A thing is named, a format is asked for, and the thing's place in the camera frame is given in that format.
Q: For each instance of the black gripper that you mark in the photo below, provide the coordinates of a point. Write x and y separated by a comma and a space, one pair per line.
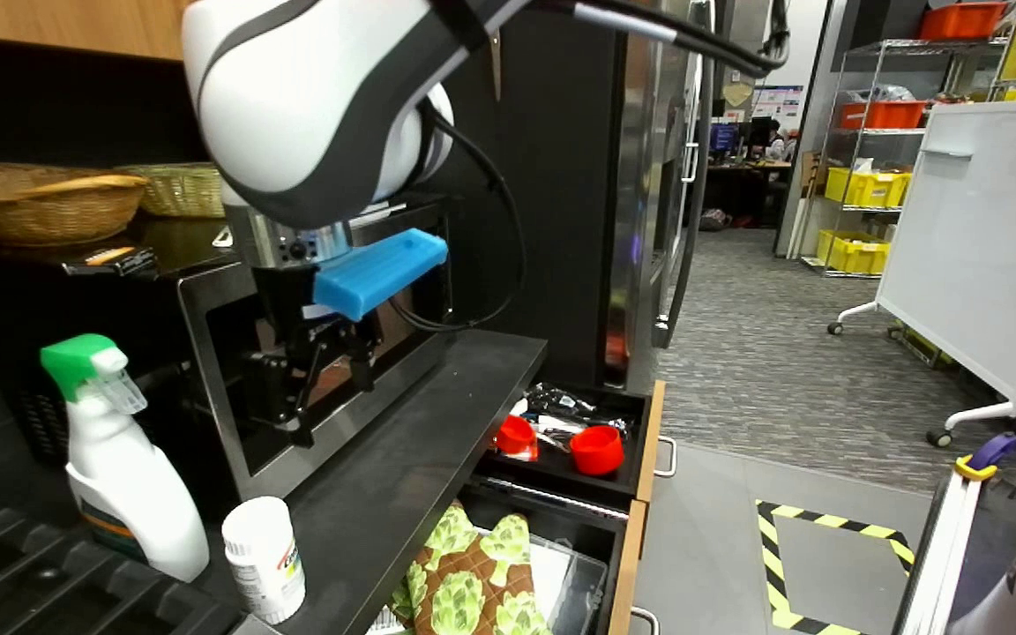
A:
291, 312

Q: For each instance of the white round bottle lid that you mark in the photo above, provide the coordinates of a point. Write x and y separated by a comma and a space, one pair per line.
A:
260, 513

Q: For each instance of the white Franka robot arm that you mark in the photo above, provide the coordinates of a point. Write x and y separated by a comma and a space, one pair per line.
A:
320, 109

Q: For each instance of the white spray bottle green nozzle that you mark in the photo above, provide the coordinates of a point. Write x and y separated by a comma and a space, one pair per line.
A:
131, 480

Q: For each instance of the small white cup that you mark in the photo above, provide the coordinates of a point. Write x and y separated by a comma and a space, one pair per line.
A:
261, 566

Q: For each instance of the red plastic cup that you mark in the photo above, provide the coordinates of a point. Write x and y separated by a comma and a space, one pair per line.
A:
517, 438
598, 449

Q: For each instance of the silver packet in drawer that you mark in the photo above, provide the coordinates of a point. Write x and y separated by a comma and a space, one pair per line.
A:
562, 419

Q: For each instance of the green brown quilted oven mitt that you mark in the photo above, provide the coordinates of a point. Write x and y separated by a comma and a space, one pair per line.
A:
473, 583

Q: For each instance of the stainless steel refrigerator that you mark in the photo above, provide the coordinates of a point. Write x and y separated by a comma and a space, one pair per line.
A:
565, 233

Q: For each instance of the brown wicker basket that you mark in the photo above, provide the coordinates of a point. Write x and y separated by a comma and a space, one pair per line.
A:
38, 206

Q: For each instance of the wooden drawer with utensils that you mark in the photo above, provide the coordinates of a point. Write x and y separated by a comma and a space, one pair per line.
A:
637, 437

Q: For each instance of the wooden drawer with oven mitt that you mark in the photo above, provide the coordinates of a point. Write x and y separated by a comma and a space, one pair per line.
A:
602, 552

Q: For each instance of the black gas stove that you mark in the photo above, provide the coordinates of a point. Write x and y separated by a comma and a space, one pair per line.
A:
51, 586

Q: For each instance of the wooden upper cabinets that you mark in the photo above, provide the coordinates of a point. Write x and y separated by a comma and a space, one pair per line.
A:
62, 23

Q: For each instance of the yellow storage bins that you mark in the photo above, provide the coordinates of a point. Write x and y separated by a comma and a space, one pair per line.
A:
867, 189

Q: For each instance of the metal shelf rack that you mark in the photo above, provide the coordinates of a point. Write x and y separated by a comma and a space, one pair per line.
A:
885, 142

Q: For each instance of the red storage bin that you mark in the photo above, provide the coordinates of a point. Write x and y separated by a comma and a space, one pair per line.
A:
961, 23
881, 116

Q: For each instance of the white pole purple clamp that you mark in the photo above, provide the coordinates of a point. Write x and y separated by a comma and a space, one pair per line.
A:
942, 543

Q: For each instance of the white rolling whiteboard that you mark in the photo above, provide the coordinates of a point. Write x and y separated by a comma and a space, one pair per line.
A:
979, 247

